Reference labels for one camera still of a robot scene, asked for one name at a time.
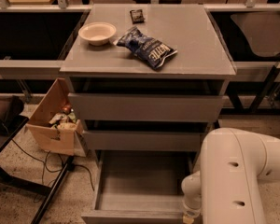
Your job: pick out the blue chip bag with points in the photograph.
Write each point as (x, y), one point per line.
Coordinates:
(145, 48)

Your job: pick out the black table leg frame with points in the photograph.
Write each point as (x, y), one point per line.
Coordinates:
(6, 135)

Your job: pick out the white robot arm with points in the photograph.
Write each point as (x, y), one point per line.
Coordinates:
(225, 190)

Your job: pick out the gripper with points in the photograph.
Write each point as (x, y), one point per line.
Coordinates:
(191, 211)

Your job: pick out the white bowl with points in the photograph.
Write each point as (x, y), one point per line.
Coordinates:
(97, 33)

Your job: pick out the grey drawer cabinet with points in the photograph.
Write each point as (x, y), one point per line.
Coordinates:
(201, 67)

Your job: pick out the grey drawer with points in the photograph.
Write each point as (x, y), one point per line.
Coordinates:
(147, 141)
(143, 107)
(139, 187)

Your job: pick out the grey bottom drawer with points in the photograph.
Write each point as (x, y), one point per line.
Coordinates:
(139, 187)

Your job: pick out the dark bag on left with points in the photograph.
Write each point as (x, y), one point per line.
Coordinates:
(10, 109)

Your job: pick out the grey chair seat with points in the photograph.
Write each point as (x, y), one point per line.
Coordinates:
(261, 30)

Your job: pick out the grey top drawer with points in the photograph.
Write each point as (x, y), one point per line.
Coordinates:
(143, 107)

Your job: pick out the grey middle drawer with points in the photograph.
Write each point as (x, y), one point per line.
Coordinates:
(147, 141)

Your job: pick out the cardboard box with trash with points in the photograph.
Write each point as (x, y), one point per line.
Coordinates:
(54, 125)

